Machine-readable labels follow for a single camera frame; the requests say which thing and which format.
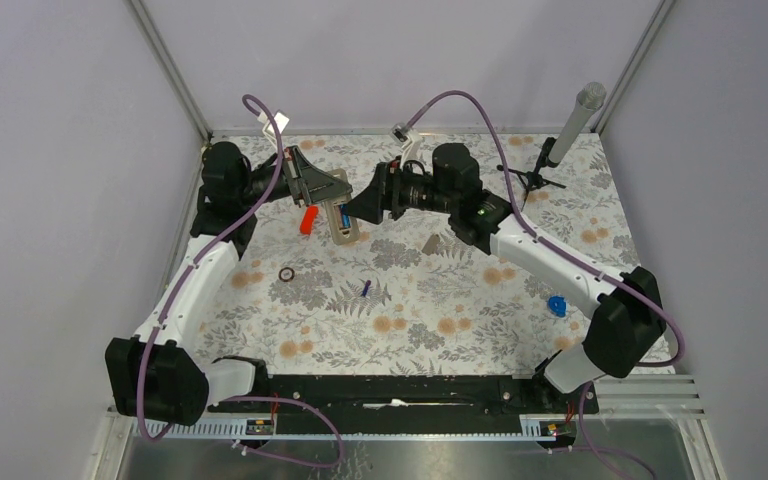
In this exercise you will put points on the blue plastic piece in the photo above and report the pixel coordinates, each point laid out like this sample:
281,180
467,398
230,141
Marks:
557,305

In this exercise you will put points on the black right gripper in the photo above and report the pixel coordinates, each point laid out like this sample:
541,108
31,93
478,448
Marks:
384,194

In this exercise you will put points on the black mini tripod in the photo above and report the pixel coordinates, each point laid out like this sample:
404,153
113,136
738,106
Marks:
533,179

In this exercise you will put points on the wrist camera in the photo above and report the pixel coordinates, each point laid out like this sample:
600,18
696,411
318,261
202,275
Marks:
278,122
410,140

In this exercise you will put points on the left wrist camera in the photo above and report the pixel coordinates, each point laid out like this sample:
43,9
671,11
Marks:
278,122

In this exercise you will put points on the red plastic block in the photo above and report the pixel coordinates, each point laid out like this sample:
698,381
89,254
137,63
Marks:
309,219

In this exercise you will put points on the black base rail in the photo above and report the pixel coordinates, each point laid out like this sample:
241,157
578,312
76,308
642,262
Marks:
410,405

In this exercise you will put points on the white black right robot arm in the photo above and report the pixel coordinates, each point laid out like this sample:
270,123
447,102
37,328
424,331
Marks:
622,306

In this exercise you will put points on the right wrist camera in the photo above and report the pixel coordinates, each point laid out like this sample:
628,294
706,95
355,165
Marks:
410,140

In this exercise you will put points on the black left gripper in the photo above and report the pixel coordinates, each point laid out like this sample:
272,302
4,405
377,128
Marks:
293,164

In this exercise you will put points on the poker chip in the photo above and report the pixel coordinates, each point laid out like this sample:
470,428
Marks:
286,274

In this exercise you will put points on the blue battery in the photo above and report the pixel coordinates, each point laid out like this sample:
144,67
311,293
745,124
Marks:
344,219

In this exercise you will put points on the grey microphone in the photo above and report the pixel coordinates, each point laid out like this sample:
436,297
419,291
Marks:
588,101

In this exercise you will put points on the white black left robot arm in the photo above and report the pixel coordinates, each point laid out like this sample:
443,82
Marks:
152,374

